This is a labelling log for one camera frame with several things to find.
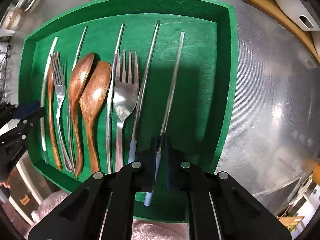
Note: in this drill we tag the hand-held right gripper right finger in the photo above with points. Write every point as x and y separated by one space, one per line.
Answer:
177 172

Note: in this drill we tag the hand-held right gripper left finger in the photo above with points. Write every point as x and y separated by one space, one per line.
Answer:
145 170

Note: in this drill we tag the dark ceramic bowl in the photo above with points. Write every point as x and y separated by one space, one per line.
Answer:
31 1

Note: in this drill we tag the small metal fork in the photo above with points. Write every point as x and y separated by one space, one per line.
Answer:
59 90

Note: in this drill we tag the large white plastic basket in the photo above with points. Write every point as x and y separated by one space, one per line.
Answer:
292 7

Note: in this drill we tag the pink fluffy towel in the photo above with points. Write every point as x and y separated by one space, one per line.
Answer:
155 231

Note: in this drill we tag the white chopstick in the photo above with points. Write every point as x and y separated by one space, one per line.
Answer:
45 80

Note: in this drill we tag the green wooden tray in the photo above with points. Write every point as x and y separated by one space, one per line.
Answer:
195 92

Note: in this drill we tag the brown wooden spoon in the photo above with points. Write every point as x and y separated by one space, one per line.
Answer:
78 85
96 92

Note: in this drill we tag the wooden rack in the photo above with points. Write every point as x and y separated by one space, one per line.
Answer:
271 11

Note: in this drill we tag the large metal fork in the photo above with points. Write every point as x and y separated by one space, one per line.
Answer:
125 100

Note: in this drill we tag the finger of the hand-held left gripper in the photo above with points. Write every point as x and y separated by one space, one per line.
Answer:
15 136
27 108

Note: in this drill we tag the plain metal chopstick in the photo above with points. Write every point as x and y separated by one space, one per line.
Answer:
80 47
108 135

